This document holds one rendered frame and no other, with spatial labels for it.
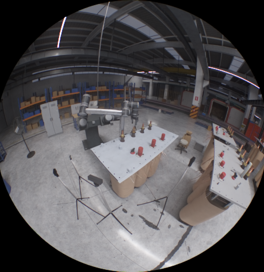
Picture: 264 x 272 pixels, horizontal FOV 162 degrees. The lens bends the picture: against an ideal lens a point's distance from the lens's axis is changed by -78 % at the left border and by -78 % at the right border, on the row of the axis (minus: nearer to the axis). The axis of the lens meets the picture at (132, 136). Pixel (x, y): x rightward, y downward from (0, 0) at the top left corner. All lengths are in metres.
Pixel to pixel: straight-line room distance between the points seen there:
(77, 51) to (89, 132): 5.58
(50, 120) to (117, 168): 5.00
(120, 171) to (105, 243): 1.70
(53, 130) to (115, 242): 5.54
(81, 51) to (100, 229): 8.20
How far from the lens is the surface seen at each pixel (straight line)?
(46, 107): 5.56
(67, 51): 7.17
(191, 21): 3.58
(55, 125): 5.74
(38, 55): 7.28
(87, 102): 1.68
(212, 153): 3.29
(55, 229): 2.76
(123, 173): 1.12
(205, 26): 11.51
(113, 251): 2.30
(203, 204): 1.68
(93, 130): 3.59
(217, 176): 1.34
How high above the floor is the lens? 2.25
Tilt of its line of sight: 29 degrees down
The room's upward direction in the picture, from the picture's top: 4 degrees clockwise
